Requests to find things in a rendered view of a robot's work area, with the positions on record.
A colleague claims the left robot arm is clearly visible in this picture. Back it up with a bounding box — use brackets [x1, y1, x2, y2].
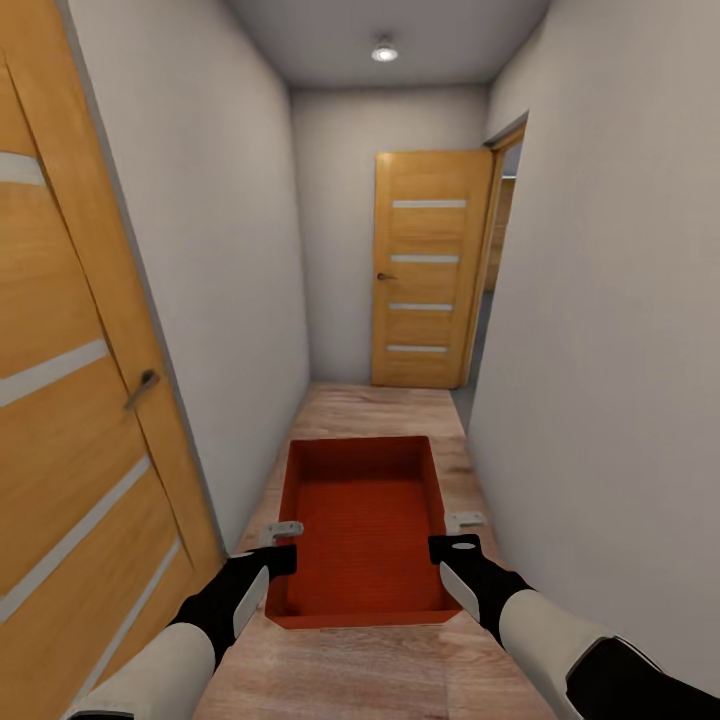
[60, 521, 304, 720]

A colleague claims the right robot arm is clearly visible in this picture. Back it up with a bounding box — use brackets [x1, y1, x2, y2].
[428, 511, 720, 720]

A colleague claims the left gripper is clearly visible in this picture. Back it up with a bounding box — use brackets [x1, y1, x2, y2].
[258, 545, 297, 577]

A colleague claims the storage box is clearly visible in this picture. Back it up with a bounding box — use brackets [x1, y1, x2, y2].
[265, 436, 463, 631]

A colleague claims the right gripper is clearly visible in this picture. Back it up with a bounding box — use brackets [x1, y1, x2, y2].
[428, 534, 481, 564]

